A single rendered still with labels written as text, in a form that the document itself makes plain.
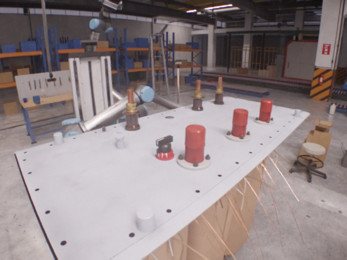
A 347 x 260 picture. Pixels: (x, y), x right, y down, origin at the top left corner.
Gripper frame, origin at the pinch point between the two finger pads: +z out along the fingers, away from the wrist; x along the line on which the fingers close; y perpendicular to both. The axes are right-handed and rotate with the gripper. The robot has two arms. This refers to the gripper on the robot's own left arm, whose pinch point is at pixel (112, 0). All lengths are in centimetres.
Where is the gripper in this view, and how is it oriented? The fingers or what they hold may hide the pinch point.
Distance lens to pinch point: 188.8
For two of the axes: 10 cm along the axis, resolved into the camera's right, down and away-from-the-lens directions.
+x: 8.2, 1.8, 5.4
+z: 5.2, 1.1, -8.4
